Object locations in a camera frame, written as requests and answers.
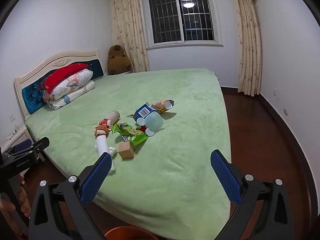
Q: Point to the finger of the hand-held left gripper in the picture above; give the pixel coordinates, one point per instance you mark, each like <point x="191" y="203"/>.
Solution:
<point x="41" y="145"/>

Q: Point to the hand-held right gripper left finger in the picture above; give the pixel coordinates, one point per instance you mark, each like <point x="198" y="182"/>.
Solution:
<point x="97" y="177"/>

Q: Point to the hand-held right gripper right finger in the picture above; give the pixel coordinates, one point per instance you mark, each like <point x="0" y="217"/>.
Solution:
<point x="225" y="177"/>

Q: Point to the white tissue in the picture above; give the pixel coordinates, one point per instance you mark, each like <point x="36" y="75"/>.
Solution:
<point x="112" y="151"/>

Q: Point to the white paper roll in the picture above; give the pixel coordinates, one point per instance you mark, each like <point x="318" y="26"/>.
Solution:
<point x="102" y="145"/>

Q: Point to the small brown cardboard box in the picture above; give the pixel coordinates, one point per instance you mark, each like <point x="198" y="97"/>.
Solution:
<point x="126" y="151"/>

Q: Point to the small brown plush toy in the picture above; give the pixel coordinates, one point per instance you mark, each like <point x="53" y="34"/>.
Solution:
<point x="101" y="131"/>

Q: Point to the orange plastic bin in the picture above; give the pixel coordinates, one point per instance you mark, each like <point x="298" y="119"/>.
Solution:
<point x="125" y="233"/>

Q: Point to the pale blue plastic cup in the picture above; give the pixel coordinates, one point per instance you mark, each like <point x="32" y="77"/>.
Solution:
<point x="153" y="122"/>

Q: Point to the blue carton box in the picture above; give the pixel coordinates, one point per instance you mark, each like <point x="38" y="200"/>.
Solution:
<point x="143" y="111"/>

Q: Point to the orange snack bag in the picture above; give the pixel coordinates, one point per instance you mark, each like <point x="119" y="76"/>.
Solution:
<point x="160" y="106"/>

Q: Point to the person's left hand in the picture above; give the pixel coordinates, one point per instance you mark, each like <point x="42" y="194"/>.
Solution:
<point x="25" y="205"/>

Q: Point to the white nightstand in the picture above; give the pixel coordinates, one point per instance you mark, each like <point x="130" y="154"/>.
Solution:
<point x="26" y="132"/>

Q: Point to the cream headboard with blue padding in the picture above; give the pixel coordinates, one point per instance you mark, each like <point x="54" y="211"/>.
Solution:
<point x="32" y="97"/>

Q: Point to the bed with green blanket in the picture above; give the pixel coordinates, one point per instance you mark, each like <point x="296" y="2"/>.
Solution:
<point x="175" y="180"/>

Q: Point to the folded floral quilt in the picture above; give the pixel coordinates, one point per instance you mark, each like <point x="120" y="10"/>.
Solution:
<point x="75" y="94"/>

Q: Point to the large brown plush toy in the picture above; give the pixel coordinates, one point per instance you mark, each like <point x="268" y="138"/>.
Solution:
<point x="117" y="60"/>

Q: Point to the floral cream curtain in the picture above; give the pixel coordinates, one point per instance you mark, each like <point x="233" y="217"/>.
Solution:
<point x="247" y="55"/>
<point x="127" y="30"/>

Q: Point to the barred window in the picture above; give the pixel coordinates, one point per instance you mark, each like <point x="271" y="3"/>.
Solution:
<point x="165" y="17"/>

